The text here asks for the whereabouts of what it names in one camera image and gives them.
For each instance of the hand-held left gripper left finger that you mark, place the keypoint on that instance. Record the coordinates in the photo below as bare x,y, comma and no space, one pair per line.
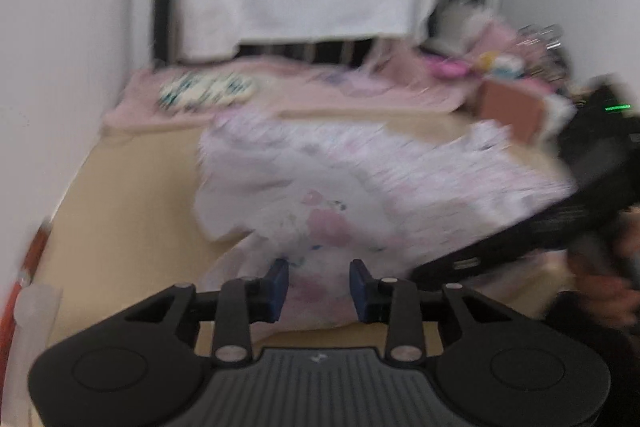
277,289

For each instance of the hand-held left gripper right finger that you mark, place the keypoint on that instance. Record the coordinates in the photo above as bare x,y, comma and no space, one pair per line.
361,289

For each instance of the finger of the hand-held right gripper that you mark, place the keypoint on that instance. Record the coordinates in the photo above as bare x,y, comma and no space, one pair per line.
500,247

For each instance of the pink floral garment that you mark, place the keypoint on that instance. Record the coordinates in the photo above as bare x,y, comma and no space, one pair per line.
350,187

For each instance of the person's right hand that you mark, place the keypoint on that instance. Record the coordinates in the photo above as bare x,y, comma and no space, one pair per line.
607,299

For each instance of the brown-pink box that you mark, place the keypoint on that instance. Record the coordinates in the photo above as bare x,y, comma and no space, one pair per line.
510,112

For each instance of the yellow and white plush toy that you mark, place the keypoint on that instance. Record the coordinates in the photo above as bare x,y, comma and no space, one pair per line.
497,64

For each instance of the pink flat case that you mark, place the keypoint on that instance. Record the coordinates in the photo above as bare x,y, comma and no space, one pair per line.
449,69

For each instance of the pink fuzzy blanket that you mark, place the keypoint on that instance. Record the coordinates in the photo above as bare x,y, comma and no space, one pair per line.
310,92

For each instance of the cream pouch with green flowers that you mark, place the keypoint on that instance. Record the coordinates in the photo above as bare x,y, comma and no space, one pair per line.
207,91

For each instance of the red wooden bar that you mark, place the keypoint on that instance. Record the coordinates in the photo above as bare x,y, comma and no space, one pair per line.
27,267

